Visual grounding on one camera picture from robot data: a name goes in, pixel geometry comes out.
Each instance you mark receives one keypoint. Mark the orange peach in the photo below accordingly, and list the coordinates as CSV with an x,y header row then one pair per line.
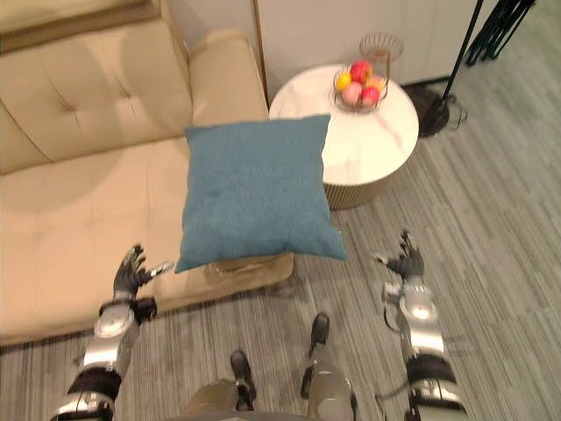
x,y
376,82

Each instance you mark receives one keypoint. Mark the round white marble side table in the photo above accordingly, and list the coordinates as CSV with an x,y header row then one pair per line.
x,y
372,144

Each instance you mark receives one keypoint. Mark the yellow round fruit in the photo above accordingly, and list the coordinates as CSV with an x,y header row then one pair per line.
x,y
344,80

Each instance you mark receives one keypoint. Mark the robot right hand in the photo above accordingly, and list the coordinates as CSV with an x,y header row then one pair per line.
x,y
409,263

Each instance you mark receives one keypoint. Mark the black floor lamp stand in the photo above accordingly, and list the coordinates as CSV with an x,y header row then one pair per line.
x,y
434,118

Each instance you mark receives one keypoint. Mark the beige tufted leather sofa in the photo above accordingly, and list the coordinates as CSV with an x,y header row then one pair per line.
x,y
87,197

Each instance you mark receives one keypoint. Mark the large red apple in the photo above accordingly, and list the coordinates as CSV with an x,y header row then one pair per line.
x,y
360,71

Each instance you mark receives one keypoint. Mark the pink peach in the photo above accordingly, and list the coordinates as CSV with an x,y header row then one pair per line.
x,y
352,92

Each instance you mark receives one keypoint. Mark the small red apple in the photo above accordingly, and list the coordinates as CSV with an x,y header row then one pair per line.
x,y
370,95

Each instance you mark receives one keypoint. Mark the wooden wall trim strip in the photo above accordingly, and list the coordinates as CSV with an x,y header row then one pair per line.
x,y
259,44

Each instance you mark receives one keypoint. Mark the robot right dark foot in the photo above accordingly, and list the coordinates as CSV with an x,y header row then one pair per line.
x,y
320,329

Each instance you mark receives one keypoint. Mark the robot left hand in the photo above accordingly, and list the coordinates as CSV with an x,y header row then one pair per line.
x,y
127,278

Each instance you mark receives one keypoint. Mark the blue square cushion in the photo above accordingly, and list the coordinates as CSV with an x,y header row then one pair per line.
x,y
254,188

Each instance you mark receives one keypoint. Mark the robot right silver arm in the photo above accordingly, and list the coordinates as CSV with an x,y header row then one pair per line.
x,y
423,333

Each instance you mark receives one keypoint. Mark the robot left silver arm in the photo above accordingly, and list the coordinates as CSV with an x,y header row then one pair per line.
x,y
105,346

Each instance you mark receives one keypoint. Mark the black folded tripod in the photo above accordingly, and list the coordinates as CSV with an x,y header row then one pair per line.
x,y
495,35

